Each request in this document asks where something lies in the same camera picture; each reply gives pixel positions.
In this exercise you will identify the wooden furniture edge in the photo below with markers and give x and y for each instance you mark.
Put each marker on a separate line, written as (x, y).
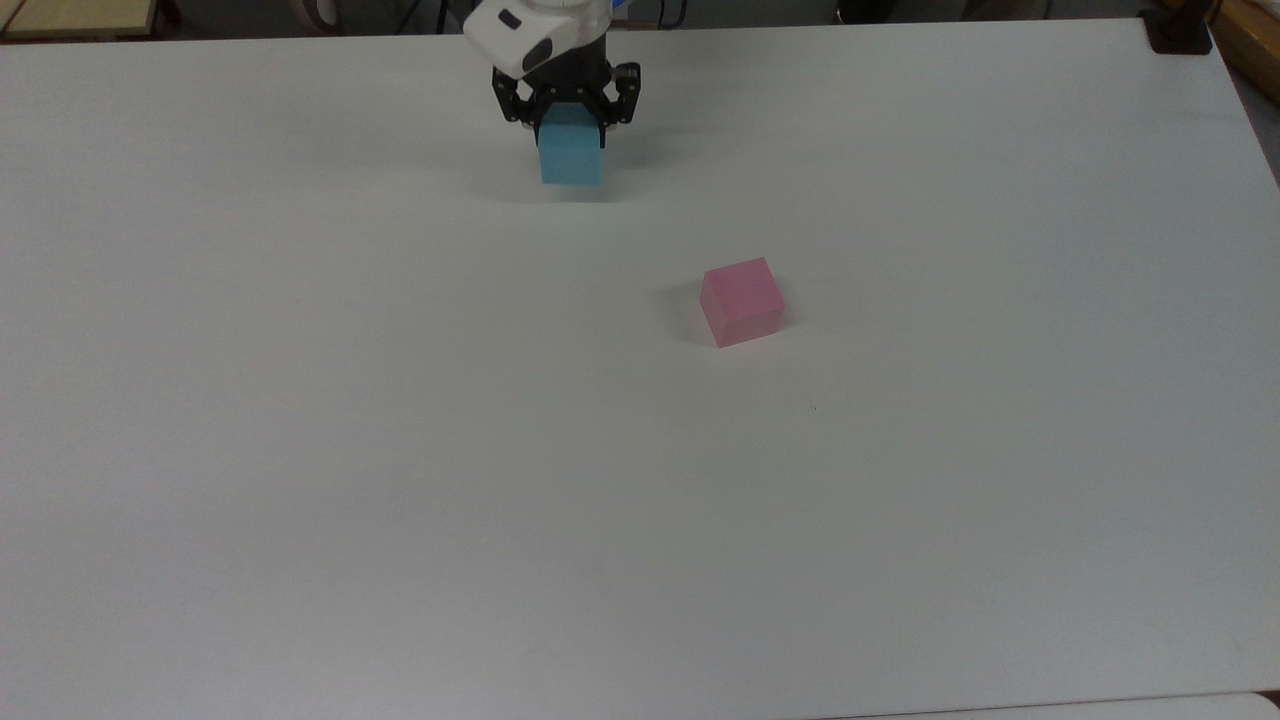
(1250, 40)

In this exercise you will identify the pink foam cube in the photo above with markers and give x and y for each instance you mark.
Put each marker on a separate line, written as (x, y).
(742, 300)

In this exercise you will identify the wooden board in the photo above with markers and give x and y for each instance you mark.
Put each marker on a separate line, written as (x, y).
(70, 15)

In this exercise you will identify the black corner camera clamp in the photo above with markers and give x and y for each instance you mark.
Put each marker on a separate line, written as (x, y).
(1180, 30)

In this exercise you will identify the blue foam cube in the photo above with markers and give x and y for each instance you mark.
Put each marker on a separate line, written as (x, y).
(572, 150)

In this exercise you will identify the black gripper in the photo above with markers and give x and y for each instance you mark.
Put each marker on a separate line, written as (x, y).
(570, 85)

